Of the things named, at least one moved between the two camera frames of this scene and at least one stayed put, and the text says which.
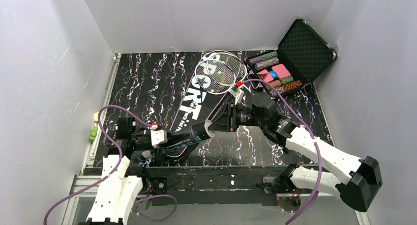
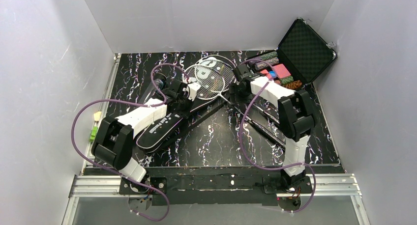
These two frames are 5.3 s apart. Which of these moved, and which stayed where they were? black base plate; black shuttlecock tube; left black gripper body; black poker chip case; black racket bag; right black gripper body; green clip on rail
Moved: left black gripper body; right black gripper body; black racket bag; black shuttlecock tube
Stayed: black base plate; green clip on rail; black poker chip case
